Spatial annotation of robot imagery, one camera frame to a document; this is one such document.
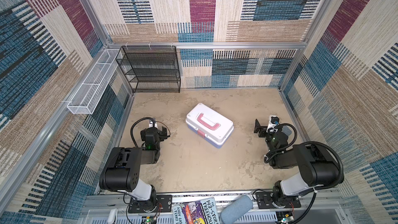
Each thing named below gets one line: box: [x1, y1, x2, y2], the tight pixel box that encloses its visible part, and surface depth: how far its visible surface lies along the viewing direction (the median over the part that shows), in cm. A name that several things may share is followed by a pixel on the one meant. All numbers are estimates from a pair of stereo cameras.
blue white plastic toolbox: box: [185, 102, 235, 149], surface depth 90 cm
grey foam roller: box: [220, 194, 253, 224], surface depth 71 cm
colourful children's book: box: [173, 197, 220, 224], surface depth 70 cm
